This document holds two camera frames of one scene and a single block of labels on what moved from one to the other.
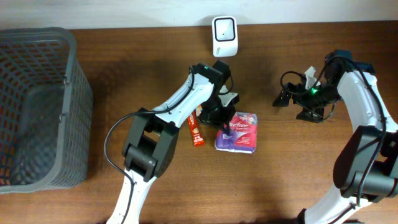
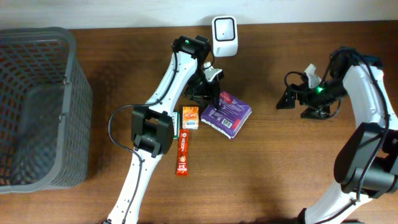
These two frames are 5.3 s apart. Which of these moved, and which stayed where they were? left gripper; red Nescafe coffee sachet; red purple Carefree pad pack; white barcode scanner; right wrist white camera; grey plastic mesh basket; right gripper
Moved: red Nescafe coffee sachet; left gripper; red purple Carefree pad pack
Stayed: grey plastic mesh basket; right gripper; white barcode scanner; right wrist white camera
